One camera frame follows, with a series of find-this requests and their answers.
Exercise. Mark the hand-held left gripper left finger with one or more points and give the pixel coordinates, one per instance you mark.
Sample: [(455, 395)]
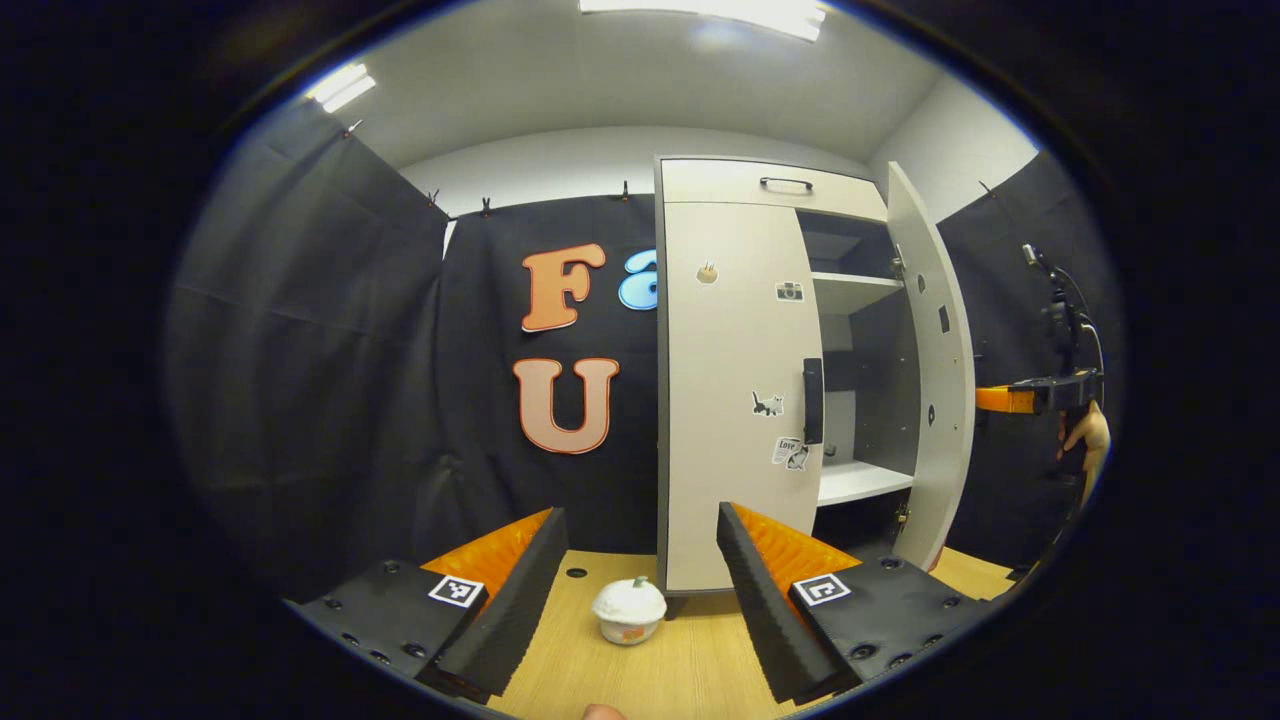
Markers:
[(520, 600)]

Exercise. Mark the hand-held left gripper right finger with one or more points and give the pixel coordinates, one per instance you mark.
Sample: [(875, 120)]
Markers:
[(760, 610)]

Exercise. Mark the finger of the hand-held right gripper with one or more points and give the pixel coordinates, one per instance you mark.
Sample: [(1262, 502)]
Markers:
[(1005, 400)]

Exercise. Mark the white shoe cabinet door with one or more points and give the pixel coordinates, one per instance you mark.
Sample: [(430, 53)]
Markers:
[(945, 400), (730, 350)]

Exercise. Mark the white double-door shoe cabinet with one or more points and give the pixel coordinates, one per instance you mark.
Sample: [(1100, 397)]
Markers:
[(885, 380)]

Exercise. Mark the white cabinet shelf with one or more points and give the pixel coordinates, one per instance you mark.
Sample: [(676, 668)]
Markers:
[(850, 290), (860, 482)]

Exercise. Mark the white cabinet drawer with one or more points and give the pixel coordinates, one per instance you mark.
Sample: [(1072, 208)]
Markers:
[(720, 182)]

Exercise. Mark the white lidded snack cup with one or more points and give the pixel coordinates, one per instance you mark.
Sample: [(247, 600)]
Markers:
[(628, 608)]

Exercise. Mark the black backdrop cloth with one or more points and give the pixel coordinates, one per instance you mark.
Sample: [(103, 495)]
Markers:
[(300, 330)]

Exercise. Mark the ceiling light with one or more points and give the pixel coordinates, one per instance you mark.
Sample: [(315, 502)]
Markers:
[(342, 86), (700, 15)]

